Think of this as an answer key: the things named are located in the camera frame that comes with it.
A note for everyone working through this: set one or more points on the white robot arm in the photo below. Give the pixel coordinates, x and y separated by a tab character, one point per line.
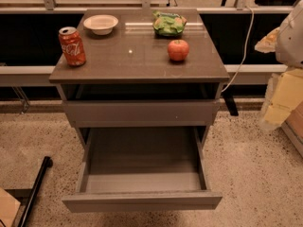
285	91

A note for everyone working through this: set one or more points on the grey drawer cabinet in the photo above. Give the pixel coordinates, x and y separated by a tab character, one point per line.
132	63

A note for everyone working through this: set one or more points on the open grey middle drawer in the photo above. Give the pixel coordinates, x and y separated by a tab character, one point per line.
142	169

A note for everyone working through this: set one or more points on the closed grey top drawer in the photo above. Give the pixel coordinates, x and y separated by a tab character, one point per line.
94	114

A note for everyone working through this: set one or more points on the red coke can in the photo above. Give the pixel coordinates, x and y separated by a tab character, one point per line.
72	46

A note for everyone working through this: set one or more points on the red apple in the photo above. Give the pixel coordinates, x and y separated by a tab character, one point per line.
178	50

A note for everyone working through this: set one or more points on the green chip bag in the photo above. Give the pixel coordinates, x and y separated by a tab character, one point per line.
168	24

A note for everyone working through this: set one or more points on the white bowl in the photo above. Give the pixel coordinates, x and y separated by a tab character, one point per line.
101	24

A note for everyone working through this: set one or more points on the black metal leg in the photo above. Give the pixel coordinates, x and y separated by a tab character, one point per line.
46	164

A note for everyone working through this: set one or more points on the cardboard box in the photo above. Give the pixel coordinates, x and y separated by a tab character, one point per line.
293	127

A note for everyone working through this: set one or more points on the brown wooden board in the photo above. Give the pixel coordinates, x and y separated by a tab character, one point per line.
9	207

